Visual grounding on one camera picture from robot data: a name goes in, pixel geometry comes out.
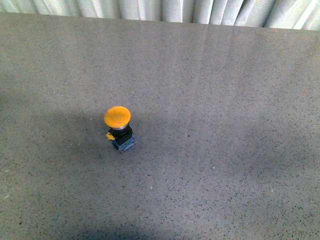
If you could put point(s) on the yellow mushroom push button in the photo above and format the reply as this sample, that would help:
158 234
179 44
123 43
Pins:
120 133

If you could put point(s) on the white pleated curtain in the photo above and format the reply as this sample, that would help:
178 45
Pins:
277 14

